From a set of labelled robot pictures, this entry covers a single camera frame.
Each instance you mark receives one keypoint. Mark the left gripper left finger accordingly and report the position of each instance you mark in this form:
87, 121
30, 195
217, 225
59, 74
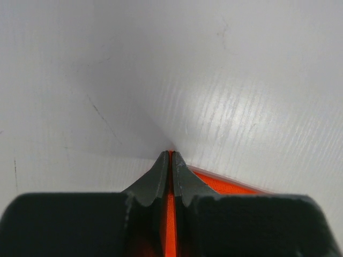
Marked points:
126, 223

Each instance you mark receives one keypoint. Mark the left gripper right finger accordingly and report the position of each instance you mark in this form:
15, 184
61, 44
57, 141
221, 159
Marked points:
212, 224

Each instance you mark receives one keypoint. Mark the orange t shirt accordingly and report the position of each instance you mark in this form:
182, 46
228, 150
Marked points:
217, 183

